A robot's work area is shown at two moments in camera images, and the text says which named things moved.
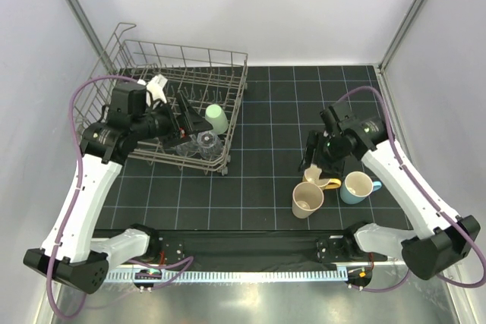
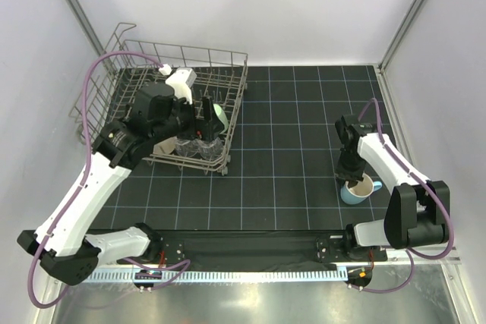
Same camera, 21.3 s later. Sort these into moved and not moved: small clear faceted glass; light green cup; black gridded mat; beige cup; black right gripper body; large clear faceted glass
Moved: black right gripper body; beige cup
Not moved: black gridded mat; small clear faceted glass; light green cup; large clear faceted glass
